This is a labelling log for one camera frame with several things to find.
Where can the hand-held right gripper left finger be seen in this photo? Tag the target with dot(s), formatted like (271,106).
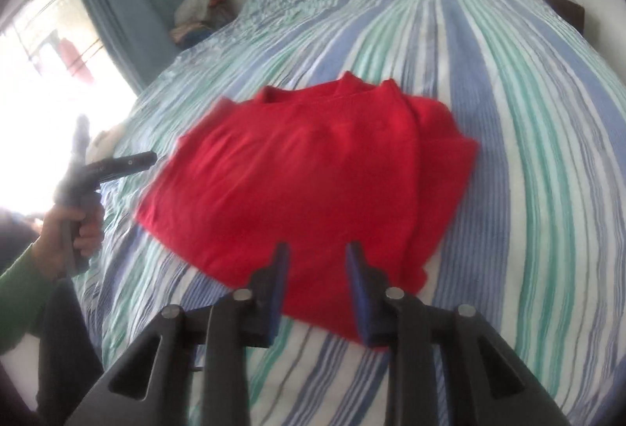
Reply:
(276,296)

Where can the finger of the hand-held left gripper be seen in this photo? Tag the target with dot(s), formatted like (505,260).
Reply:
(127,163)

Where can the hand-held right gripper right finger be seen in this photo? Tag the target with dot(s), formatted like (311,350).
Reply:
(359,301)

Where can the red sweater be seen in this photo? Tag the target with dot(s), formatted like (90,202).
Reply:
(303,171)

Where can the person's left forearm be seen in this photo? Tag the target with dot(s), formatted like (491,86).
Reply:
(24,294)

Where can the pile of folded clothes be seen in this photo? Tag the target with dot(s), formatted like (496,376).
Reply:
(203,15)

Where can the person's left hand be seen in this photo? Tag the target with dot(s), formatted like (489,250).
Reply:
(85,230)

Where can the red hanging garment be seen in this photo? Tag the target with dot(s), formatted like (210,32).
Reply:
(73,54)

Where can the striped bed sheet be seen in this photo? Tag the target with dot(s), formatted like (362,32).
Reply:
(513,137)

